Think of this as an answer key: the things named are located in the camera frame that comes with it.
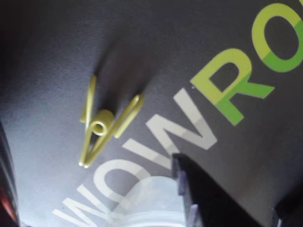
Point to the purple padded gripper finger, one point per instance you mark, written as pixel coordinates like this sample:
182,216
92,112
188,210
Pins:
213,201

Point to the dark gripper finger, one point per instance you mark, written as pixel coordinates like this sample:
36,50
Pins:
7,189

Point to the clear plastic container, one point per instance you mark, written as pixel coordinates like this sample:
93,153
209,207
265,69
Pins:
154,212

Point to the grey mat with WOWROBO print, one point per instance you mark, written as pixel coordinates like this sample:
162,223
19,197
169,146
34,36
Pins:
71,47

